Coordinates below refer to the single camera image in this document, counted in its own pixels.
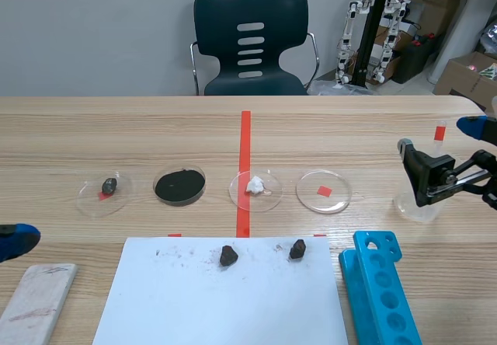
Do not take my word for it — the white lump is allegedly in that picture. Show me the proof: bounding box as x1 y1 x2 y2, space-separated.
245 175 266 196

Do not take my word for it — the clear glass dish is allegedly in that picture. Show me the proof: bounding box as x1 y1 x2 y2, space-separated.
295 169 353 215
75 172 133 218
228 169 284 212

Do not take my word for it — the clear plastic bag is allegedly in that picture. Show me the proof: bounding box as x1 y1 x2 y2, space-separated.
309 78 381 96

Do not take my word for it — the clear plastic beaker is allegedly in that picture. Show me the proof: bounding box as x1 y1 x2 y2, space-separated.
393 142 445 224

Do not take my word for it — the black case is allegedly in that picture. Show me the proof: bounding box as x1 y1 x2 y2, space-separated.
391 33 442 85

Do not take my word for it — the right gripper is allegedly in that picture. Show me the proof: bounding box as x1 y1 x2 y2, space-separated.
396 114 497 212

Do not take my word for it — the glass dish with black powder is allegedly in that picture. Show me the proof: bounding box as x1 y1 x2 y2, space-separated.
152 168 207 207

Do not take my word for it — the small white tile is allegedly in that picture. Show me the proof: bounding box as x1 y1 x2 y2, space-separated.
0 263 78 345

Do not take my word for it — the brown cardboard box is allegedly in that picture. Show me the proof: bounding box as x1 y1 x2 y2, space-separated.
433 51 497 109
401 0 469 39

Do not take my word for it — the white sheet of paper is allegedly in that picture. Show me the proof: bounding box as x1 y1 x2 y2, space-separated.
92 236 349 345

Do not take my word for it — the black metal rail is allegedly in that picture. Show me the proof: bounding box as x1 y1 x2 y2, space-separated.
350 0 394 89

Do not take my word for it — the turquoise rack with round holes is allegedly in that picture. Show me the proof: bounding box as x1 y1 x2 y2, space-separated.
338 230 423 345

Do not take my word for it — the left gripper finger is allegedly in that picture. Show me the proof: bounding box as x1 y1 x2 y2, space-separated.
0 222 42 265

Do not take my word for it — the dark blue chair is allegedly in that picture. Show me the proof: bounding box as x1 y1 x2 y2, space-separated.
189 0 321 96

